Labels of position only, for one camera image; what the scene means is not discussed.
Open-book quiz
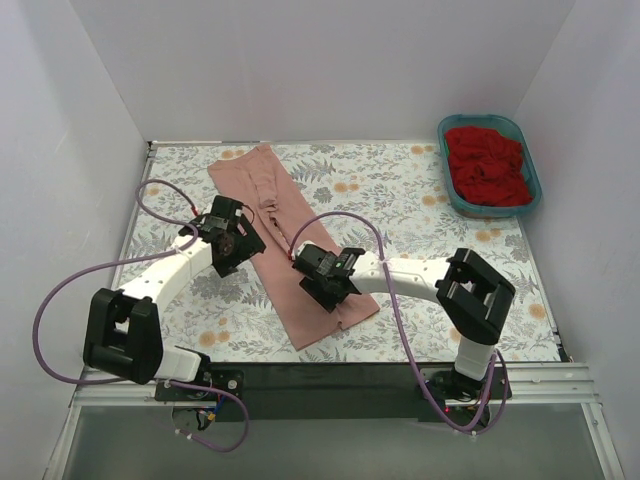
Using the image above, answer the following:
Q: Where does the teal plastic basket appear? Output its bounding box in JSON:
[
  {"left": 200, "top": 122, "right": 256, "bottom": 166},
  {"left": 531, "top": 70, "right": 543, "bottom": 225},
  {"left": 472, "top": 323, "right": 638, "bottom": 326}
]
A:
[{"left": 437, "top": 114, "right": 542, "bottom": 218}]

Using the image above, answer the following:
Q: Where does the red t shirt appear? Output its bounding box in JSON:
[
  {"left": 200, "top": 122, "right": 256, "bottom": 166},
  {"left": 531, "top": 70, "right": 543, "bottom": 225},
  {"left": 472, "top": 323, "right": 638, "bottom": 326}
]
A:
[{"left": 444, "top": 126, "right": 533, "bottom": 207}]

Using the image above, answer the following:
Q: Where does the pink t shirt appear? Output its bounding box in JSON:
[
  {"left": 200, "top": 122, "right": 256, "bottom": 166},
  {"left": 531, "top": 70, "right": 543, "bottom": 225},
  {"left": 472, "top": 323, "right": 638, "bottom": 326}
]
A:
[{"left": 207, "top": 144, "right": 380, "bottom": 351}]

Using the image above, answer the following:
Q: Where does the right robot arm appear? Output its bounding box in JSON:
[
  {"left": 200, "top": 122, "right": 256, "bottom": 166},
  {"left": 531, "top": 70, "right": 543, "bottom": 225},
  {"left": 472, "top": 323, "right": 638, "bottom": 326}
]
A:
[{"left": 292, "top": 241, "right": 515, "bottom": 398}]

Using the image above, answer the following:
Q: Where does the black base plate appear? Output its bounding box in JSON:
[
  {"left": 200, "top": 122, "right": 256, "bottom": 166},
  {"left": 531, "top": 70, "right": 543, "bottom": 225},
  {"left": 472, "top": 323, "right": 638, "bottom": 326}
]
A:
[{"left": 154, "top": 362, "right": 488, "bottom": 424}]

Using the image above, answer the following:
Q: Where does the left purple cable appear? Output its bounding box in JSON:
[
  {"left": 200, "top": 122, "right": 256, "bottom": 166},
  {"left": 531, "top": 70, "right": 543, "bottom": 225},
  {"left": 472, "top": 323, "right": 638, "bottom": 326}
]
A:
[{"left": 33, "top": 178, "right": 251, "bottom": 454}]

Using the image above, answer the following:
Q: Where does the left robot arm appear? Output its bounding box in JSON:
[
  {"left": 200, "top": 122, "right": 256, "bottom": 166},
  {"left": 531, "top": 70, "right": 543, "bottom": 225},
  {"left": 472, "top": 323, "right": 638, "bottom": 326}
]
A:
[{"left": 83, "top": 195, "right": 266, "bottom": 400}]

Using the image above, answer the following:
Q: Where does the floral table cloth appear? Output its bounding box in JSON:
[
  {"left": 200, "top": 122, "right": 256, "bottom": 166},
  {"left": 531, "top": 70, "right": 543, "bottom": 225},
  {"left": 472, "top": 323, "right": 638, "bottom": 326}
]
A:
[{"left": 117, "top": 142, "right": 560, "bottom": 362}]

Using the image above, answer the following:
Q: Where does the aluminium frame rail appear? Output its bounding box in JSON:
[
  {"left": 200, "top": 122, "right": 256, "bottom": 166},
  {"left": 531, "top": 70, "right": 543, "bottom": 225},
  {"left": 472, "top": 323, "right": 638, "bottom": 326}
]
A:
[{"left": 46, "top": 362, "right": 623, "bottom": 479}]

